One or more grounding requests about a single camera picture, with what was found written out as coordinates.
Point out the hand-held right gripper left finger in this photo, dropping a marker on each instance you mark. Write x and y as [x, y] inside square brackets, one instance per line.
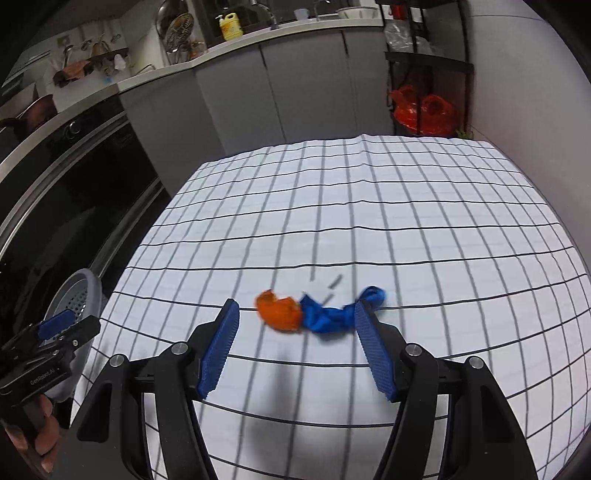
[219, 350]

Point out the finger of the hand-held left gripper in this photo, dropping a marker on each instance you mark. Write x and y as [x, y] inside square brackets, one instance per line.
[55, 323]
[81, 330]

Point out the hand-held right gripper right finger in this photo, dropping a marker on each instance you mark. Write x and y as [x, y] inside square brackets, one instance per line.
[374, 355]

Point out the grey perforated plastic basket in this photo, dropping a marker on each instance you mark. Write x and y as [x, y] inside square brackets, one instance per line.
[87, 295]

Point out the blue plastic wrapper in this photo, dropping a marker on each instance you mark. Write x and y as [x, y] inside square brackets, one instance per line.
[323, 318]

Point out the orange peel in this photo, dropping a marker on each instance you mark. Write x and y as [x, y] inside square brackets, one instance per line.
[277, 311]

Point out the person's left hand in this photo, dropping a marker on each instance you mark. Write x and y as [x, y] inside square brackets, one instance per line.
[46, 438]

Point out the black built-in oven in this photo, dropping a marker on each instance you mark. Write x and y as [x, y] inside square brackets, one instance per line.
[69, 194]

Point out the white checked tablecloth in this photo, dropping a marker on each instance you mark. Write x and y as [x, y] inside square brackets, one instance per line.
[369, 221]

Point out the copper pan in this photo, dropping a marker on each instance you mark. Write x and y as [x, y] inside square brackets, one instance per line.
[37, 110]

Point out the green vegetable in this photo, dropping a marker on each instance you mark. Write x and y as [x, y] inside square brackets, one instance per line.
[465, 134]

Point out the range hood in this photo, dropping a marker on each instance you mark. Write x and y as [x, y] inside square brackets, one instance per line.
[18, 76]

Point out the grey kitchen cabinet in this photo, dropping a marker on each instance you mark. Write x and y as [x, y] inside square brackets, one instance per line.
[304, 92]

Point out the black metal shelf rack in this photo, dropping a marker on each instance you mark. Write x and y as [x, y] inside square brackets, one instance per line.
[464, 69]

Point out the dish rack with pot lids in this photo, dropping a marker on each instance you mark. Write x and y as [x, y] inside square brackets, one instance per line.
[180, 32]

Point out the clear plastic bags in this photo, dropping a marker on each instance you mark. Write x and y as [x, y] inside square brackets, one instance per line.
[406, 39]

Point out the yellow detergent bottle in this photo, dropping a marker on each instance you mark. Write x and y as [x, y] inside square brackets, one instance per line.
[231, 30]

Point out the large chrome faucet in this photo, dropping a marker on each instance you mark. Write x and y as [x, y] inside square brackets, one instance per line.
[271, 16]

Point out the white bowl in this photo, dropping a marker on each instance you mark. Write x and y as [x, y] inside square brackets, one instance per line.
[358, 12]

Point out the clear plastic cup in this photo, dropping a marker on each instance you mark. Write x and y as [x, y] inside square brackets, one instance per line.
[301, 14]

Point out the small chrome faucet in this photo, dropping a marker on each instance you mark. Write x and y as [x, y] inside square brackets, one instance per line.
[318, 11]

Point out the wall rail with utensils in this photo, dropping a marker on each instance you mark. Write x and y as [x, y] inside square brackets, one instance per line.
[87, 62]

